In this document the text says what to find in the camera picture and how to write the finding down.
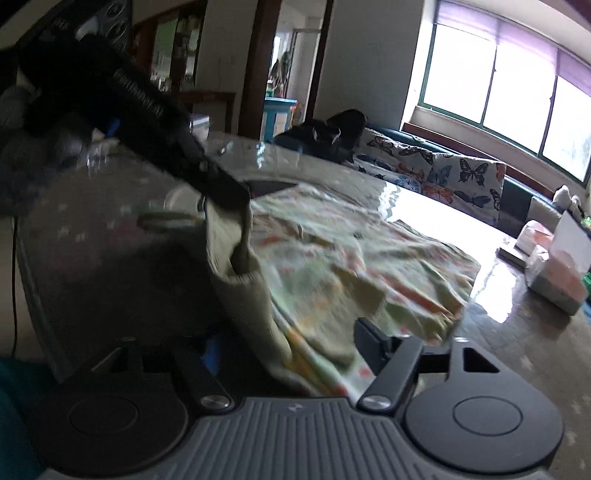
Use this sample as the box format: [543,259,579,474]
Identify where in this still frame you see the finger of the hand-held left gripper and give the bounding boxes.
[182,154,251,210]

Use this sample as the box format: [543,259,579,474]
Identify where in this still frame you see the green framed window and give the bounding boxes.
[418,18,591,185]

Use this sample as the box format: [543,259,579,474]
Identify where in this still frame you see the hanging clothes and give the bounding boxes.
[270,53,294,99]

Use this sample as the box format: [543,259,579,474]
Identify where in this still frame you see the plain grey cushion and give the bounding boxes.
[526,196,564,227]

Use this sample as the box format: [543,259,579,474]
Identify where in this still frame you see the dark wooden door frame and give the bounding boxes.
[240,0,334,140]

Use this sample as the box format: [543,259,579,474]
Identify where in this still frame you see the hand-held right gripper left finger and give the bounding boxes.
[92,337,234,411]

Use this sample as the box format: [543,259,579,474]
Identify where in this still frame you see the pale patterned corduroy jacket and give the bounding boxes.
[139,182,481,398]

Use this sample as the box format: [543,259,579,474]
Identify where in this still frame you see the purple roller blind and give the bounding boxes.
[436,0,591,95]

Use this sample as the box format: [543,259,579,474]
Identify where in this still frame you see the tissue box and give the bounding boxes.
[524,249,589,315]

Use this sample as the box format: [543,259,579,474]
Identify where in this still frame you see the butterfly print cushions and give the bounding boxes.
[365,122,564,238]

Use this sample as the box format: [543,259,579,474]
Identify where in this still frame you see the white and black plush toy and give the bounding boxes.
[551,185,583,209]

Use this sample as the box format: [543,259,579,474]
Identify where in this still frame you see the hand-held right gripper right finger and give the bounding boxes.
[355,318,502,412]

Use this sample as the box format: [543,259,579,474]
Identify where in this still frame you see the black bag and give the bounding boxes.
[277,109,368,162]

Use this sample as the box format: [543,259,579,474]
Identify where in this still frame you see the long butterfly print cushion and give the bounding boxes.
[353,129,437,195]

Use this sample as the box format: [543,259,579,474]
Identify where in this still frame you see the dark wooden side table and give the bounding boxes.
[178,90,237,134]

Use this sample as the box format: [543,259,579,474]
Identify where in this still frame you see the round metal table inset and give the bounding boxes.
[164,179,296,213]

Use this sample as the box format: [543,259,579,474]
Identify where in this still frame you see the pink tissue packet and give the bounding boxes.
[515,220,555,259]

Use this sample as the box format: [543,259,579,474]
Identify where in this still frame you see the glass display cabinet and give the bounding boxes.
[134,0,208,93]

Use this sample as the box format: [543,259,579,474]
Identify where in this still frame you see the teal cloth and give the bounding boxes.
[0,359,49,480]

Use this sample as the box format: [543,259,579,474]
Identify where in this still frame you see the square butterfly print cushion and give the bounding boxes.
[422,154,507,227]

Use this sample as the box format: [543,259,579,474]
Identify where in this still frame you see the flat white book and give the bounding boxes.
[496,244,527,268]

